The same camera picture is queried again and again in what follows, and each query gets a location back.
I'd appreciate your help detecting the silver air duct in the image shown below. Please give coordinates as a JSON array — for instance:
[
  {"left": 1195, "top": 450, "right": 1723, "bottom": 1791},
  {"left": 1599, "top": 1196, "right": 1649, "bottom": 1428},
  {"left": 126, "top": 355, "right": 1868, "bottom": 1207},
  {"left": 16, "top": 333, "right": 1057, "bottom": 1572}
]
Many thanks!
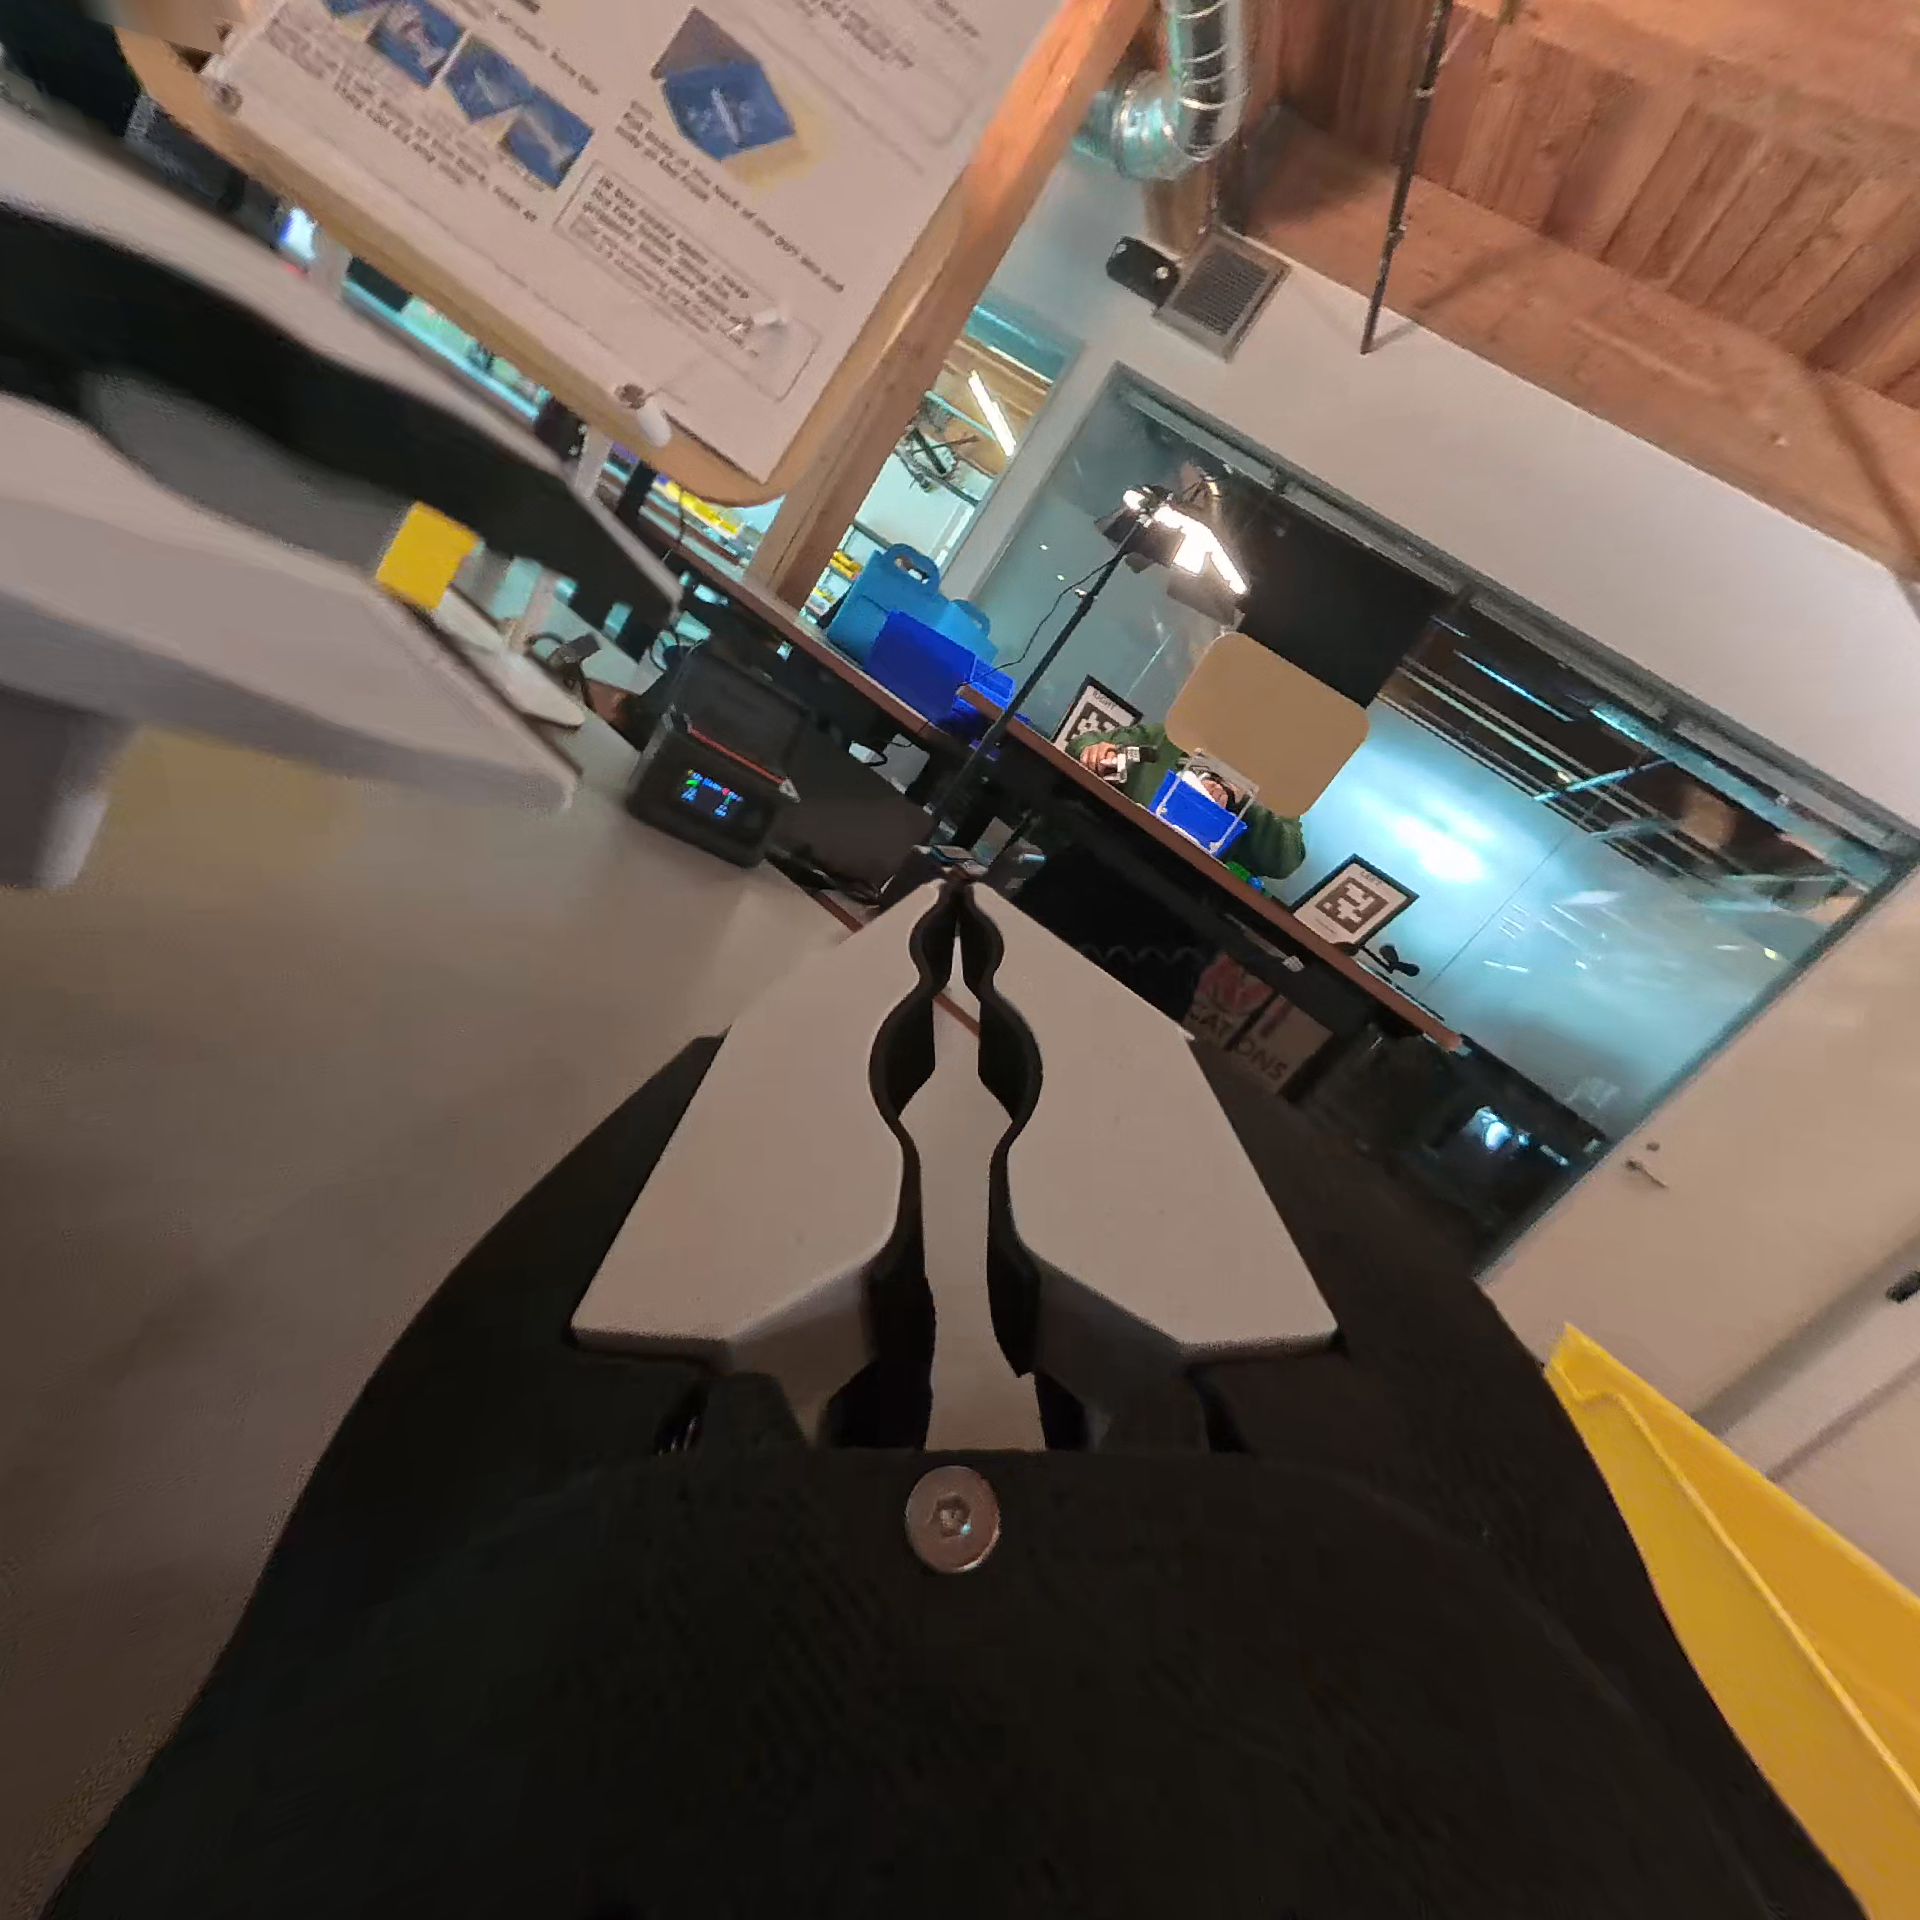
[{"left": 1072, "top": 0, "right": 1256, "bottom": 183}]

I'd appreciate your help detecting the printed sign board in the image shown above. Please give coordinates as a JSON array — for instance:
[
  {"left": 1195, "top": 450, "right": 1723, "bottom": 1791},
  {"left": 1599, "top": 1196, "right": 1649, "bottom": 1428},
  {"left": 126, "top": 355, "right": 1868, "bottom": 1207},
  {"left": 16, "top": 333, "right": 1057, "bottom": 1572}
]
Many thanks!
[{"left": 1185, "top": 951, "right": 1337, "bottom": 1088}]

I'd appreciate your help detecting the black light stand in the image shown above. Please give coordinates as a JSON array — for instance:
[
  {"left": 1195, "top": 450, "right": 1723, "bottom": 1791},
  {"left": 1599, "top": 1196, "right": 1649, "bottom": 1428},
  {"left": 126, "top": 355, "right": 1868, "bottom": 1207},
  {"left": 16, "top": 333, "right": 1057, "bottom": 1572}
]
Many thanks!
[{"left": 931, "top": 483, "right": 1256, "bottom": 887}]

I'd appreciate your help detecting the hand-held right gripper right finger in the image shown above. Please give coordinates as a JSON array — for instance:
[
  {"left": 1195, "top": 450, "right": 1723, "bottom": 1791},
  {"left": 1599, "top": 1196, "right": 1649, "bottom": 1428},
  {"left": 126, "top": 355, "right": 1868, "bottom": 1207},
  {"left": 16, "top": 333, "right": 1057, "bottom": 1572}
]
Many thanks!
[{"left": 958, "top": 883, "right": 1339, "bottom": 1448}]

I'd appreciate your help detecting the wooden clipboard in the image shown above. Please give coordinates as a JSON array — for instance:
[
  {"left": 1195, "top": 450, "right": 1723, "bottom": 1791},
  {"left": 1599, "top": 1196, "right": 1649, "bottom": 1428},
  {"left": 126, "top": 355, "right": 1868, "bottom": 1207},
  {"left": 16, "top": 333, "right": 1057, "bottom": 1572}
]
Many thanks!
[{"left": 112, "top": 0, "right": 1051, "bottom": 509}]

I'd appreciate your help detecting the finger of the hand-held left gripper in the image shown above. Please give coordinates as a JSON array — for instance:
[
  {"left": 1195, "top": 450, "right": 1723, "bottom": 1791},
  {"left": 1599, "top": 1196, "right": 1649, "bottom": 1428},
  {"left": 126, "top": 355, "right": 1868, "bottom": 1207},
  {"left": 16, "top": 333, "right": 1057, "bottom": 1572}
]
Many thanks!
[
  {"left": 0, "top": 398, "right": 586, "bottom": 890},
  {"left": 0, "top": 104, "right": 684, "bottom": 639}
]

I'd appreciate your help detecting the black battery charging case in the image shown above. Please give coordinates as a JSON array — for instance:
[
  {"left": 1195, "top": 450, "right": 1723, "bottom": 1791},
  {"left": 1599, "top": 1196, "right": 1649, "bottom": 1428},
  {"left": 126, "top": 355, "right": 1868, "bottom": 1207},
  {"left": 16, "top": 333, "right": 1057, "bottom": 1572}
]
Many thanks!
[{"left": 622, "top": 645, "right": 806, "bottom": 872}]

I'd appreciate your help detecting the blue plastic bin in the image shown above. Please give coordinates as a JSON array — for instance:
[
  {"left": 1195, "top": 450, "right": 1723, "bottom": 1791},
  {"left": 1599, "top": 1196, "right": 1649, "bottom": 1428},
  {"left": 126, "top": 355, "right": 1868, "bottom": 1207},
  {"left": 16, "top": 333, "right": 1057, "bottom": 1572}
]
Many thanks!
[{"left": 1147, "top": 765, "right": 1256, "bottom": 860}]

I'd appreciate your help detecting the framed marker tag sign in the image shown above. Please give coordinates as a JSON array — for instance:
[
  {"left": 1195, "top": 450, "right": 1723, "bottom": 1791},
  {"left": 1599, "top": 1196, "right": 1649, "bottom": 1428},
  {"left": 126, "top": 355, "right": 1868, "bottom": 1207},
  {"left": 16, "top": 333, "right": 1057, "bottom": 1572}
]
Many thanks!
[
  {"left": 1289, "top": 855, "right": 1420, "bottom": 952},
  {"left": 1049, "top": 678, "right": 1146, "bottom": 759}
]

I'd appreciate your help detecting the blue plastic tote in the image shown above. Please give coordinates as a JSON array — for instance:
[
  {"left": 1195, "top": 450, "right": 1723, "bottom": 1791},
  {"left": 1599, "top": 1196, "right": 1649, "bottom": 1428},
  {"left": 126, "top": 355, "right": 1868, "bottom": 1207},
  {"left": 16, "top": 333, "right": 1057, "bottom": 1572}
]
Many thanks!
[{"left": 824, "top": 544, "right": 999, "bottom": 670}]

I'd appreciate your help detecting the black hanging pole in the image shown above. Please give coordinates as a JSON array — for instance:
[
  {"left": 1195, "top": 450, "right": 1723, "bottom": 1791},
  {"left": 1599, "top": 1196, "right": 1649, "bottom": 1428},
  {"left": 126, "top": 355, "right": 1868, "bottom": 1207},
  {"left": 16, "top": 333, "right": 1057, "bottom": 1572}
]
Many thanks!
[{"left": 1358, "top": 0, "right": 1456, "bottom": 356}]

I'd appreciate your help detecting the wall vent grille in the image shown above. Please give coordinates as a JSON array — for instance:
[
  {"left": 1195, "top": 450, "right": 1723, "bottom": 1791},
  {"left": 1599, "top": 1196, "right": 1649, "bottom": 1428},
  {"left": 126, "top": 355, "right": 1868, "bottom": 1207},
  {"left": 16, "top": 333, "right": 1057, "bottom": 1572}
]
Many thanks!
[{"left": 1153, "top": 223, "right": 1292, "bottom": 360}]

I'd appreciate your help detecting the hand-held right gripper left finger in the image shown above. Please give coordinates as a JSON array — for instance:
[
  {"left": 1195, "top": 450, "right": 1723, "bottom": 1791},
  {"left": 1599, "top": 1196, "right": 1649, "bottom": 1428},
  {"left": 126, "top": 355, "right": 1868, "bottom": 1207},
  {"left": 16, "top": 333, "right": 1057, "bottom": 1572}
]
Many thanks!
[{"left": 569, "top": 883, "right": 962, "bottom": 1448}]

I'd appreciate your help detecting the stack of blue bins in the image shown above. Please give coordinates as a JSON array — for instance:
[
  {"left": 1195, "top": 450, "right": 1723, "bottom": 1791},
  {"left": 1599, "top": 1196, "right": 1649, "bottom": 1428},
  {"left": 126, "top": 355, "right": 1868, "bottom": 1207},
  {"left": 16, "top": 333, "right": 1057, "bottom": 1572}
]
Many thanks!
[{"left": 871, "top": 607, "right": 1023, "bottom": 730}]

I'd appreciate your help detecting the printed instruction sheet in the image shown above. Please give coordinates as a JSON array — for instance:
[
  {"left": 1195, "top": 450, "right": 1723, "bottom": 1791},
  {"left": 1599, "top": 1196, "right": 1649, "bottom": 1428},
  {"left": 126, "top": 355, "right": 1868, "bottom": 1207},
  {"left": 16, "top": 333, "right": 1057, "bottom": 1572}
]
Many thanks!
[{"left": 210, "top": 0, "right": 1075, "bottom": 474}]

